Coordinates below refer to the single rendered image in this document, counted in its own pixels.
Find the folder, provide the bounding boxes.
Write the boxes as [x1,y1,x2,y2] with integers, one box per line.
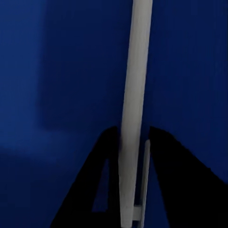
[0,0,228,228]

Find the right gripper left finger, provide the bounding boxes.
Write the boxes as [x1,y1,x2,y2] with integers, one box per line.
[49,126,121,228]

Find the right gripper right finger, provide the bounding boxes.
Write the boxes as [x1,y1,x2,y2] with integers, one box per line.
[149,126,228,228]

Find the pen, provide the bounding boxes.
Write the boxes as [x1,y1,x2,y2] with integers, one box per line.
[118,0,153,228]

